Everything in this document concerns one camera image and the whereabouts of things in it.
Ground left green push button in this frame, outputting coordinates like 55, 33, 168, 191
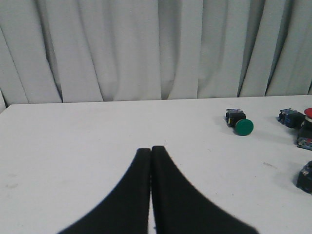
225, 108, 254, 136

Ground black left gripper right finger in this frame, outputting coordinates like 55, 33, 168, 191
151, 146, 257, 234

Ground green push button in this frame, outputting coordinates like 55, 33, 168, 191
225, 108, 254, 136
296, 117, 312, 151

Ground white pleated curtain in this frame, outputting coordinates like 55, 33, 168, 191
0, 0, 312, 106

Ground yellow push button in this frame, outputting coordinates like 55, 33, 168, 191
296, 161, 312, 194

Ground right green push button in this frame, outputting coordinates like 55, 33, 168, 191
296, 117, 312, 151

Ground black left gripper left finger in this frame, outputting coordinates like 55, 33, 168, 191
60, 148, 151, 234

